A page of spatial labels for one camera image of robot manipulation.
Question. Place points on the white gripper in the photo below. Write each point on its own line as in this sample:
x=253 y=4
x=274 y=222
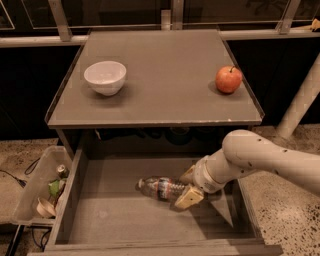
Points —
x=200 y=175

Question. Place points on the clear plastic water bottle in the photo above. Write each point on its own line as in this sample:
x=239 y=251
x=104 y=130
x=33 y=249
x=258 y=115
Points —
x=160 y=188

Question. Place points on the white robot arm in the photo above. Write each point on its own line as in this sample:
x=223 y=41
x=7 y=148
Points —
x=244 y=152

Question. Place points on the open grey top drawer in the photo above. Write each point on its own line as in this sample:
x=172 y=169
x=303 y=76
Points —
x=103 y=214

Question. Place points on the grey wooden cabinet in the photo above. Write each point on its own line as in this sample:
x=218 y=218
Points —
x=169 y=83

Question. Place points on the red apple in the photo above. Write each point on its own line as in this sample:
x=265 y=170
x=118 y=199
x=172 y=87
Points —
x=228 y=79

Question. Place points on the metal soda can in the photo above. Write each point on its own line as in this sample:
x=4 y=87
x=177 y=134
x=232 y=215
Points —
x=62 y=171

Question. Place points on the green crumpled wrapper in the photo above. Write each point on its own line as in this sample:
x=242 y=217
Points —
x=56 y=186

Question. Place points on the white ceramic bowl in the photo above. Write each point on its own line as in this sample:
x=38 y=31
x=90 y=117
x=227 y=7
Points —
x=106 y=77

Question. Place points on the clear plastic bin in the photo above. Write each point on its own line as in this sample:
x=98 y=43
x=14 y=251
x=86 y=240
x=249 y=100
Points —
x=26 y=212

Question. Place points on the small white cup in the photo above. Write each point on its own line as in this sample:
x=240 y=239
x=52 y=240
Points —
x=45 y=208

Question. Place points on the metal window railing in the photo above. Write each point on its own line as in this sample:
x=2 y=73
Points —
x=36 y=23

